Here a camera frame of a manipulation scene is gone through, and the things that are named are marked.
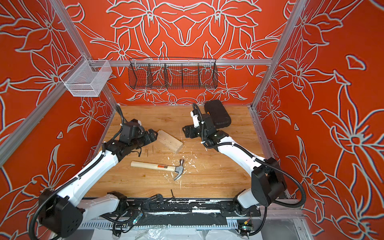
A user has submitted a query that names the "white mesh basket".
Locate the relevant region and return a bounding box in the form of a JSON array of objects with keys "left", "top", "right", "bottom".
[{"left": 59, "top": 59, "right": 112, "bottom": 97}]

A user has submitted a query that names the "black wire basket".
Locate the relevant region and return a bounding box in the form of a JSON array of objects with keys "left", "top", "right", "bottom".
[{"left": 128, "top": 58, "right": 219, "bottom": 90}]

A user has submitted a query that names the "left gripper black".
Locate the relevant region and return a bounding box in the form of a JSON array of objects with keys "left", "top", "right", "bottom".
[{"left": 130, "top": 128, "right": 159, "bottom": 151}]

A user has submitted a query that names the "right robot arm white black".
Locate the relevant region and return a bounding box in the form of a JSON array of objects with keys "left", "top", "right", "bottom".
[{"left": 183, "top": 113, "right": 307, "bottom": 209}]

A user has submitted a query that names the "black plastic tool case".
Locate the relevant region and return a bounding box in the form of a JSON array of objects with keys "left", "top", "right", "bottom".
[{"left": 204, "top": 100, "right": 232, "bottom": 129}]

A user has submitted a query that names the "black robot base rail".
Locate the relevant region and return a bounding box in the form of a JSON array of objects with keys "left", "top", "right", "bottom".
[{"left": 101, "top": 193, "right": 262, "bottom": 218}]

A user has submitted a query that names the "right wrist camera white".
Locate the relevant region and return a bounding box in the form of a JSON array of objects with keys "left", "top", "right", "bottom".
[{"left": 191, "top": 110, "right": 203, "bottom": 128}]

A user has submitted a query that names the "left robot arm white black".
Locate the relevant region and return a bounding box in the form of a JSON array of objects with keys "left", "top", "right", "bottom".
[{"left": 29, "top": 105, "right": 158, "bottom": 240}]

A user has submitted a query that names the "light wooden block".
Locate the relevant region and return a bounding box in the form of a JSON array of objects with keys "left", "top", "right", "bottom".
[{"left": 157, "top": 130, "right": 184, "bottom": 153}]

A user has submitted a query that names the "wooden handle claw hammer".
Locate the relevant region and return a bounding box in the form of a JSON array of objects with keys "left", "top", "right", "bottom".
[{"left": 131, "top": 159, "right": 185, "bottom": 181}]

